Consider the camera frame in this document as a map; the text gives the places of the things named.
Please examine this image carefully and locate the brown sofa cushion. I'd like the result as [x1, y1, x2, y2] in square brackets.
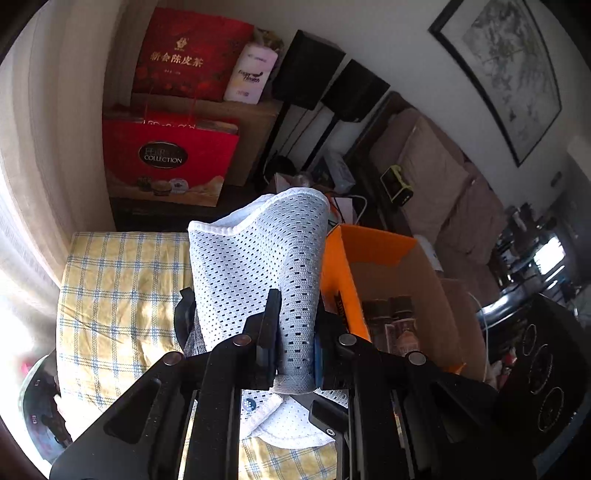
[397, 115, 475, 245]
[436, 174, 509, 267]

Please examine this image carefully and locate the white soft package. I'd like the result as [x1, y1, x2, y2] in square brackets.
[224, 42, 279, 103]

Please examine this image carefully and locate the framed ink painting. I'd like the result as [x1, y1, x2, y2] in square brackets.
[428, 0, 563, 168]

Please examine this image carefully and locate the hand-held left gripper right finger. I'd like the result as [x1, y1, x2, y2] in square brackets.
[313, 309, 537, 480]

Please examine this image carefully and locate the dark wooden stool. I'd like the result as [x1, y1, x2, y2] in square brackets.
[111, 182, 259, 232]

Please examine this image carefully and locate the wooden sofa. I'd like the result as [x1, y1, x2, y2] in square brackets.
[348, 91, 525, 298]

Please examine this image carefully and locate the red chocolate gift bag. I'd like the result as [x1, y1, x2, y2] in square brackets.
[102, 90, 241, 208]

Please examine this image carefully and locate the gold gift bag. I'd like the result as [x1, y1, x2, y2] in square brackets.
[252, 28, 284, 52]

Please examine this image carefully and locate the green handheld device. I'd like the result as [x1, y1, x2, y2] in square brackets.
[380, 165, 413, 206]

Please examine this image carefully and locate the black speaker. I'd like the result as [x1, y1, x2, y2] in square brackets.
[272, 30, 347, 110]
[321, 59, 391, 123]

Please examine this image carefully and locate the dark printed round plate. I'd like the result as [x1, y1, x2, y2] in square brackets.
[17, 353, 75, 463]

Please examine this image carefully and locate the brown cardboard box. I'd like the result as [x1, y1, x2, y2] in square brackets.
[131, 92, 283, 188]

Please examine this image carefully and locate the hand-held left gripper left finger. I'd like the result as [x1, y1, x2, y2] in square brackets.
[48, 287, 283, 480]

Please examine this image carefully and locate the orange cardboard box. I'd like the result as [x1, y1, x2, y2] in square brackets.
[320, 224, 485, 381]

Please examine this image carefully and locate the thin white cable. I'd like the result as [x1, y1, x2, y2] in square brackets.
[467, 290, 491, 381]

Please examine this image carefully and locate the white mesh cloth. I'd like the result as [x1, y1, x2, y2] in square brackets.
[187, 188, 350, 449]

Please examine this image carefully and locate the glass coffee table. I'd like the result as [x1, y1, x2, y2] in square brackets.
[489, 203, 583, 320]

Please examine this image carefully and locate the black speaker stand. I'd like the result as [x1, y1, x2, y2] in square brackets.
[304, 111, 341, 171]
[264, 104, 293, 185]

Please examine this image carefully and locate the blue and white box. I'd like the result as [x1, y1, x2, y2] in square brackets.
[323, 150, 357, 192]

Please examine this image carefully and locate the red tea gift bag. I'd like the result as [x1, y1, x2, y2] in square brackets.
[132, 7, 254, 103]

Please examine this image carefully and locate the yellow plaid cloth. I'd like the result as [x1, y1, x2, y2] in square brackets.
[55, 231, 338, 480]

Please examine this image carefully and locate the white rounded device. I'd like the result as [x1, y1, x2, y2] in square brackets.
[416, 235, 445, 271]

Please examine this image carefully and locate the brown bottle orange label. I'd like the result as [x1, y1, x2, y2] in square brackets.
[390, 295, 419, 357]

